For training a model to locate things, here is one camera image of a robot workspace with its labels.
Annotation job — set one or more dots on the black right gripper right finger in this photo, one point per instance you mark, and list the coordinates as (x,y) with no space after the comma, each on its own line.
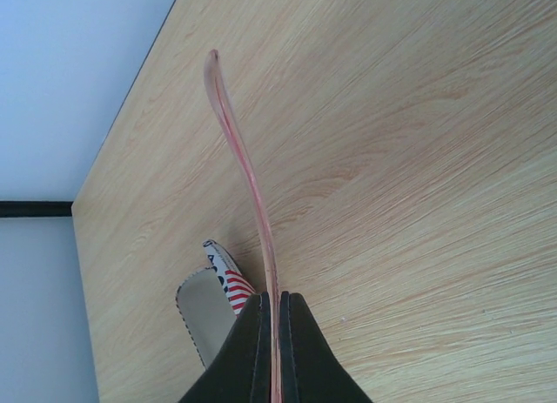
(310,371)

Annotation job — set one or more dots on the black left frame post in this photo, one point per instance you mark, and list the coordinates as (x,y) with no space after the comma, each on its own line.
(35,209)

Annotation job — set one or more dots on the stars and stripes glasses case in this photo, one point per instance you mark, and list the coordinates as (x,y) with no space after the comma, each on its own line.
(210,300)

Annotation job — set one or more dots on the red sunglasses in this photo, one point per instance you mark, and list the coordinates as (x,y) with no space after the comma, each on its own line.
(221,104)

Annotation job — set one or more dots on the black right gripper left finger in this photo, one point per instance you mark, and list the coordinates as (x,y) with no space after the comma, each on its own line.
(241,372)

